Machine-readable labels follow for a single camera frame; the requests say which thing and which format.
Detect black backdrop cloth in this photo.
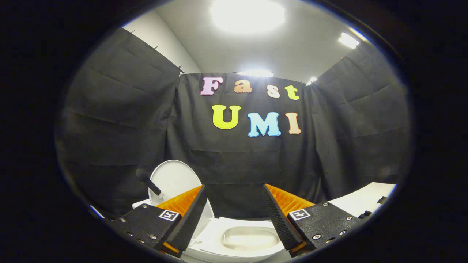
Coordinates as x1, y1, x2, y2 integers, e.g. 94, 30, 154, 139
55, 27, 412, 220

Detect ceiling light behind cloth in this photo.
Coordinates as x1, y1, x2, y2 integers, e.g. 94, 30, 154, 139
236, 70, 274, 77

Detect large round ceiling light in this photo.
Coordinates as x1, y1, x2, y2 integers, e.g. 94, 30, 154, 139
210, 0, 286, 34

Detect white grey cabinet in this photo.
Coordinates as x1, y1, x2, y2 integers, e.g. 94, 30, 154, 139
328, 183, 397, 220

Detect white toilet lid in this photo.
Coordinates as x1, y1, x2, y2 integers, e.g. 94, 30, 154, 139
148, 160, 215, 239

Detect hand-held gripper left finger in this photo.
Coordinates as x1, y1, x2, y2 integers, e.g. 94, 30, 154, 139
110, 184, 207, 258

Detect rectangular ceiling light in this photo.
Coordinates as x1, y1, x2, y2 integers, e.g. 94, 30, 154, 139
338, 32, 360, 49

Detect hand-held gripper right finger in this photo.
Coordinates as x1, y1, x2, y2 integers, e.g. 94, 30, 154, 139
263, 183, 366, 258

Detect black lid lifter handle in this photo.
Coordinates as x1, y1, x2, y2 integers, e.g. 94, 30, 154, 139
136, 168, 162, 196

